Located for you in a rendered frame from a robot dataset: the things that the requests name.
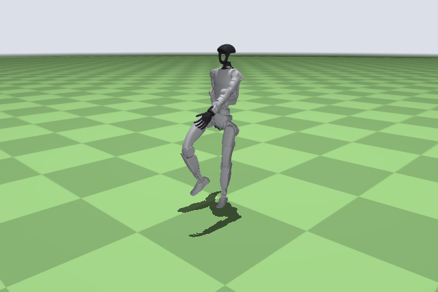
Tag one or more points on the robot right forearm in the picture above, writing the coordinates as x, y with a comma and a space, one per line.
213, 100

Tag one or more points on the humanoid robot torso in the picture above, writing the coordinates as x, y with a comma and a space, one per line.
221, 81

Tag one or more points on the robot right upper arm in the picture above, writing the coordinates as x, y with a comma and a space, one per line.
211, 92

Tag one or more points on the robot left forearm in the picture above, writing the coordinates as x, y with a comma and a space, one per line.
221, 100

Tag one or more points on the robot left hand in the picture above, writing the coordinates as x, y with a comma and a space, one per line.
206, 118

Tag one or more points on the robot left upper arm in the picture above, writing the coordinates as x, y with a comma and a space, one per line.
235, 80

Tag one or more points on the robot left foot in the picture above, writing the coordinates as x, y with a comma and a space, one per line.
221, 202

